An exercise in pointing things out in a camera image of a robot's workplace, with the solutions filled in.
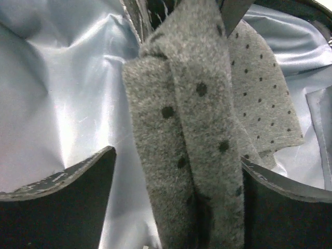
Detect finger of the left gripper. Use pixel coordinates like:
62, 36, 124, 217
220, 0, 255, 37

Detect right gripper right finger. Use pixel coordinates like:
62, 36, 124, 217
241, 156, 331, 249

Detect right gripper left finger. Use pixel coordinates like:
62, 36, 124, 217
1, 146, 116, 248

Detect grey polka dot garment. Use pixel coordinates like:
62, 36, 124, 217
122, 1, 303, 248

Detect pink and teal kids suitcase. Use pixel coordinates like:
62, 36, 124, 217
1, 1, 331, 248

